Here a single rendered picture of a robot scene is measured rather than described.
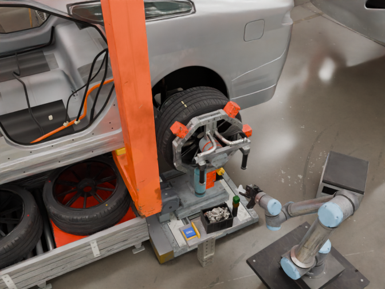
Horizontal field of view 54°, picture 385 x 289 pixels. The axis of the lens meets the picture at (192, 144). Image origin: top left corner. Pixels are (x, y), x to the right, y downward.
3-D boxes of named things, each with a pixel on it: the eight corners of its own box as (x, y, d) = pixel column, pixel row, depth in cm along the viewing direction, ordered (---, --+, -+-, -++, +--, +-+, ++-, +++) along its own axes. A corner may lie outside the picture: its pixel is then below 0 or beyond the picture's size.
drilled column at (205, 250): (208, 252, 310) (209, 221, 282) (213, 262, 304) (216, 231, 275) (197, 257, 307) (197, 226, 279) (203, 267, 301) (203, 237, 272)
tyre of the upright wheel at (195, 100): (234, 78, 290) (153, 93, 264) (251, 95, 275) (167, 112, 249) (220, 144, 333) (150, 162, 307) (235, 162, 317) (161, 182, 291)
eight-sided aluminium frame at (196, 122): (235, 156, 309) (240, 102, 272) (239, 161, 305) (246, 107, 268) (173, 178, 292) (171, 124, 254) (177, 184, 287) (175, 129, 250)
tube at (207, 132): (208, 133, 269) (209, 122, 262) (222, 151, 256) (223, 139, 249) (186, 141, 263) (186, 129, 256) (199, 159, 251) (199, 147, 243)
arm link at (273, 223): (286, 225, 247) (285, 210, 242) (274, 234, 242) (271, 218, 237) (276, 219, 254) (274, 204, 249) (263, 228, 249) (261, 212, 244)
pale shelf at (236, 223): (230, 209, 290) (230, 206, 288) (242, 225, 279) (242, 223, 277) (179, 230, 276) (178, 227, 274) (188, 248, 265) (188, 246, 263)
